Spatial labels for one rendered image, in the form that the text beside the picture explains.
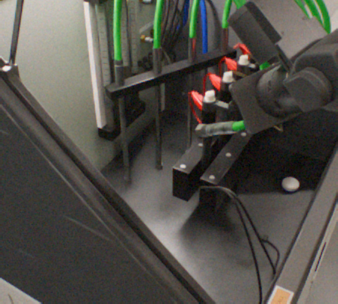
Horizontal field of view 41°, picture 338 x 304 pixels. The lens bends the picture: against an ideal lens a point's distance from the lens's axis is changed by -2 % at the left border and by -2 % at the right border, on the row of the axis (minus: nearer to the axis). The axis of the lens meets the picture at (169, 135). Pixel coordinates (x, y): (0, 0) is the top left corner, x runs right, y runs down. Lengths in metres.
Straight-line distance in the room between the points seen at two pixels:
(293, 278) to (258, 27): 0.47
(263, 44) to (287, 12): 0.04
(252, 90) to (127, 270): 0.29
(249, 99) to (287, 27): 0.13
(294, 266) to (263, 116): 0.35
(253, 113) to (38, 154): 0.27
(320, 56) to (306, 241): 0.53
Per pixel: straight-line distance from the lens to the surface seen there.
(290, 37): 0.44
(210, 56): 1.05
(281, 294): 0.77
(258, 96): 0.54
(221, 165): 0.93
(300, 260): 0.83
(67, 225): 0.66
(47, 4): 0.85
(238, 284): 0.93
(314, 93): 0.39
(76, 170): 0.58
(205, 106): 0.84
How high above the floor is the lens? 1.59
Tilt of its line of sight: 38 degrees down
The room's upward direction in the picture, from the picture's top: straight up
